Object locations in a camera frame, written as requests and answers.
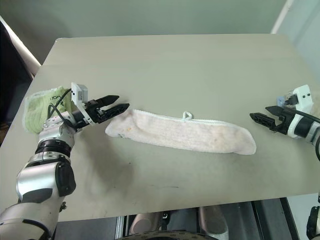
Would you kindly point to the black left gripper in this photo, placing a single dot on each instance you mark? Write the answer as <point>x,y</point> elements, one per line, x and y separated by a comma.
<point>95,113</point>

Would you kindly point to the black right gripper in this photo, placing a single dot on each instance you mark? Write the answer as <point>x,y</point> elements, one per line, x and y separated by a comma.
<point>284,122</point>

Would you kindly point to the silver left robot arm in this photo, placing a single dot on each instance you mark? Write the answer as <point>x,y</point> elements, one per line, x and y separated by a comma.
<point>40,180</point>

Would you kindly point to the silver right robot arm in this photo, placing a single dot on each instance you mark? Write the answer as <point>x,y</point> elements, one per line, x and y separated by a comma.
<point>311,131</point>

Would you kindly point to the green folded towel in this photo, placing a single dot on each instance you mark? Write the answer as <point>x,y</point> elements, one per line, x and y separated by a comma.
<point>40,110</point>

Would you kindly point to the pale pink towel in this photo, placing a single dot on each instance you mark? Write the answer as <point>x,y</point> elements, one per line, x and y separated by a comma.
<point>182,133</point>

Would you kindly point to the rounded grey-pink shape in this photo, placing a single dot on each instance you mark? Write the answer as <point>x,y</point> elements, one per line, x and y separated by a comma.
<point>143,223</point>

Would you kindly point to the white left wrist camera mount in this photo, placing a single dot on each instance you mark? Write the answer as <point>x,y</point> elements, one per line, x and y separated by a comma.
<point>79,96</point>

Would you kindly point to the white slanted rail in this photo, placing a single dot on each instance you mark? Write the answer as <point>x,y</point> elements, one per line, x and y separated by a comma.
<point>21,46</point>

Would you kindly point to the black post under table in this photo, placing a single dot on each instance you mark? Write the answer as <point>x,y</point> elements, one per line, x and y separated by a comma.
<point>165,221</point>

